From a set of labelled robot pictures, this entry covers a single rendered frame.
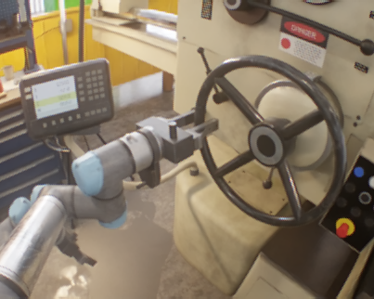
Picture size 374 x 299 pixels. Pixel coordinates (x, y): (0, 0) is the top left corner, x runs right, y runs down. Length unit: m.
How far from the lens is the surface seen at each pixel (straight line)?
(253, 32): 0.78
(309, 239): 1.36
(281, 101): 0.63
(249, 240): 1.27
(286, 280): 1.26
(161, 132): 0.57
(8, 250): 0.41
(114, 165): 0.51
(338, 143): 0.46
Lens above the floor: 1.62
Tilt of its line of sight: 38 degrees down
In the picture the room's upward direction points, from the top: 5 degrees clockwise
